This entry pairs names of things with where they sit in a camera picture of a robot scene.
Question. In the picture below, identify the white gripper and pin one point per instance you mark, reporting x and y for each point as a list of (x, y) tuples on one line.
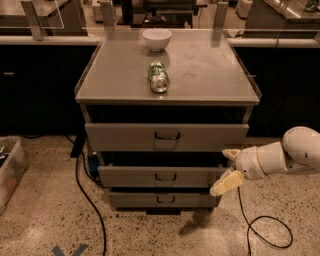
[(247, 164)]

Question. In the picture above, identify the grey drawer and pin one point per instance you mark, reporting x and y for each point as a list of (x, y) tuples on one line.
[(164, 137), (162, 200), (160, 177)]

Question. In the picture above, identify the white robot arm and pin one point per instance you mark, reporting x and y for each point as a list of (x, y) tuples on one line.
[(297, 152)]

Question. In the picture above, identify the grey drawer cabinet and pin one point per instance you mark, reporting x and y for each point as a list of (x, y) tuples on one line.
[(207, 86)]

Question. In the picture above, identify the grey bottom drawer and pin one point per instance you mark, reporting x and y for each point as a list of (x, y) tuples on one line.
[(162, 200)]

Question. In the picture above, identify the grey top drawer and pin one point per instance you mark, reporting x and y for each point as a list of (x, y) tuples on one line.
[(164, 137)]

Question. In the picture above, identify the green soda can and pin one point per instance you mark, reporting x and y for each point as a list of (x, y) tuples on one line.
[(158, 78)]

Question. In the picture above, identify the blue box behind cabinet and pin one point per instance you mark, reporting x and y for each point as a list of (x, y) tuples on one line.
[(93, 164)]

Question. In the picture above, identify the white bowl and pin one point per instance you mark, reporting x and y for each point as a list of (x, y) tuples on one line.
[(157, 39)]

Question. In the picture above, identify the clear plastic storage bin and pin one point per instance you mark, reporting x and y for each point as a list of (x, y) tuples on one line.
[(13, 165)]

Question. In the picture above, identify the metal post right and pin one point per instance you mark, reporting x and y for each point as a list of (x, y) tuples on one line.
[(220, 15)]

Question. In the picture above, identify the metal post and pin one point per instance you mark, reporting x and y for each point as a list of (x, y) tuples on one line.
[(220, 15), (33, 20), (107, 10)]

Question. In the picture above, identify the metal post middle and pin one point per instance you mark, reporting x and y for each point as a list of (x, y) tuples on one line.
[(107, 10)]

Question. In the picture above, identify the metal post left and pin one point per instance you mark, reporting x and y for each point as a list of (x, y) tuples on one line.
[(33, 20)]

